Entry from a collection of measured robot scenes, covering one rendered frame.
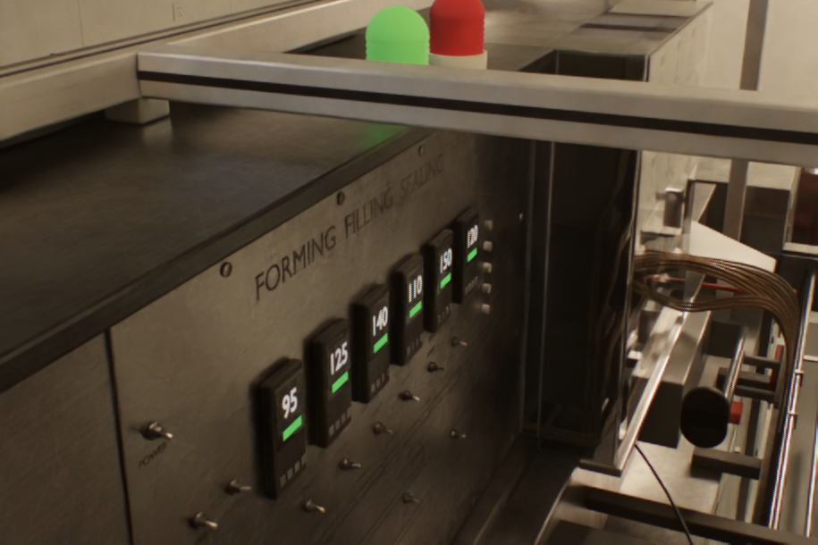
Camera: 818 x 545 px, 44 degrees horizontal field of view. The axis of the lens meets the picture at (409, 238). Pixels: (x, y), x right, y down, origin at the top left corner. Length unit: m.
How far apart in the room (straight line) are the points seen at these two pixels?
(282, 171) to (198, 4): 4.68
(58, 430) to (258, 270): 0.20
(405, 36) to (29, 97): 0.32
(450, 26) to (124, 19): 3.95
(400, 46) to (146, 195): 0.31
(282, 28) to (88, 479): 0.60
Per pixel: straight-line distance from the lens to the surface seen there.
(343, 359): 0.81
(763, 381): 2.37
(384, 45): 0.91
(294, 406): 0.75
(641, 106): 0.70
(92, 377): 0.58
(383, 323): 0.87
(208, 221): 0.63
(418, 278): 0.94
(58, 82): 0.80
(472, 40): 1.05
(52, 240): 0.62
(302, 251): 0.74
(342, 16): 1.18
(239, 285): 0.67
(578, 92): 0.70
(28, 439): 0.55
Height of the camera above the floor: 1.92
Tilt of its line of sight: 20 degrees down
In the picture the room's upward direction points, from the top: straight up
